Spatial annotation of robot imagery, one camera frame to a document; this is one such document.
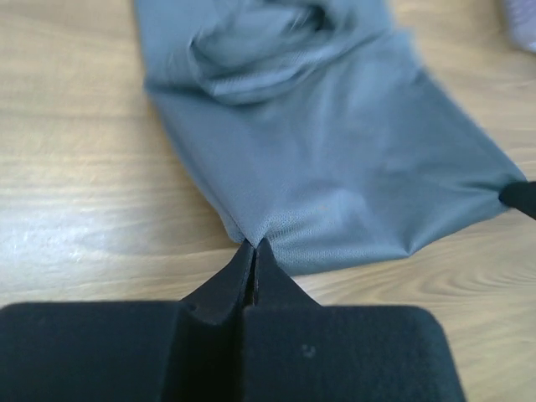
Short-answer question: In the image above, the purple t-shirt in basket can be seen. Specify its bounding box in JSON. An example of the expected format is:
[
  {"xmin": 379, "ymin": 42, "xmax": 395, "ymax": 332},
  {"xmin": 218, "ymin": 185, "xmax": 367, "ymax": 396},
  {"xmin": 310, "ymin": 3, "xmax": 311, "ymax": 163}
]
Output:
[{"xmin": 501, "ymin": 0, "xmax": 536, "ymax": 54}]

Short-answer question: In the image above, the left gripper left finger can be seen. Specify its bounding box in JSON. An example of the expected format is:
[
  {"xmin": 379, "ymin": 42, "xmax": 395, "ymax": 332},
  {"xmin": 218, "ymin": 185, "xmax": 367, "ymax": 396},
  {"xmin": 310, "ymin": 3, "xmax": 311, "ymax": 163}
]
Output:
[{"xmin": 1, "ymin": 243, "xmax": 255, "ymax": 401}]

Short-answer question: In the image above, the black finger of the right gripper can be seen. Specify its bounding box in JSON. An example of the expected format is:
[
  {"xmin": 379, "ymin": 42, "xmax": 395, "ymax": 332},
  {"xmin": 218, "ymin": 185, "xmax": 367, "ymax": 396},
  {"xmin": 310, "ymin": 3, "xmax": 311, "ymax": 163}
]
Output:
[{"xmin": 498, "ymin": 181, "xmax": 536, "ymax": 219}]

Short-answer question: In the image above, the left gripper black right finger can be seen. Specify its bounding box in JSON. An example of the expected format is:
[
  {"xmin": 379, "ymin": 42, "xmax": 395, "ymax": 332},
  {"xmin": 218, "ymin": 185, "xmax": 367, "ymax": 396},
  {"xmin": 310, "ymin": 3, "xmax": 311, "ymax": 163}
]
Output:
[{"xmin": 242, "ymin": 241, "xmax": 465, "ymax": 401}]

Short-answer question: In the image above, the dark grey t-shirt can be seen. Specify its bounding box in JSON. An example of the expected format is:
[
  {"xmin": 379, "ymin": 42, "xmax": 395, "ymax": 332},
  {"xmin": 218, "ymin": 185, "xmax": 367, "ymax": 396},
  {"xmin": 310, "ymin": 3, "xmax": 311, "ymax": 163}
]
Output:
[{"xmin": 135, "ymin": 1, "xmax": 524, "ymax": 275}]

